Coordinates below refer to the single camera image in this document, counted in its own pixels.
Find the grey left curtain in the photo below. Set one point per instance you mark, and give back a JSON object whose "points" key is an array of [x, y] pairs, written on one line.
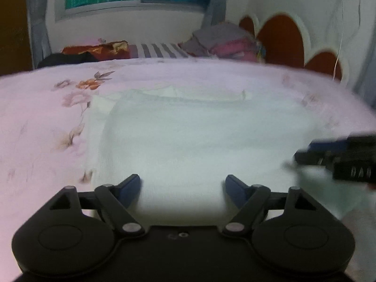
{"points": [[38, 34]]}

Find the pile of folded clothes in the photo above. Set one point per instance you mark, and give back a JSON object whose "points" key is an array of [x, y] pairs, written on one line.
{"points": [[224, 41]]}

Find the red white scalloped headboard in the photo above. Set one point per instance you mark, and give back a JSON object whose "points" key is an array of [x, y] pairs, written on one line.
{"points": [[285, 41]]}

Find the white small garment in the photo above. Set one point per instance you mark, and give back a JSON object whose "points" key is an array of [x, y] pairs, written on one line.
{"points": [[183, 149]]}

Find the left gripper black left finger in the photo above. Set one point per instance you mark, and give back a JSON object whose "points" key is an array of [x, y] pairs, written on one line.
{"points": [[114, 201]]}

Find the black cloth on bed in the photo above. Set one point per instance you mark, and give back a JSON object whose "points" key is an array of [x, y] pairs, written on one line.
{"points": [[59, 59]]}

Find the red orange patterned cloth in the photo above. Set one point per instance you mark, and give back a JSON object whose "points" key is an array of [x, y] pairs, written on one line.
{"points": [[97, 53]]}

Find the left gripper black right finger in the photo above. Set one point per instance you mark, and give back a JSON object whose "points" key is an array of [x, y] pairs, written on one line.
{"points": [[251, 204]]}

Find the grey white striped sheet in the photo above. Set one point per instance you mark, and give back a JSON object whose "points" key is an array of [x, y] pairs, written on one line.
{"points": [[157, 50]]}

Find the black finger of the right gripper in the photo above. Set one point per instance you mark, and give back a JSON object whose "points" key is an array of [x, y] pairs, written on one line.
{"points": [[328, 145], [316, 158]]}

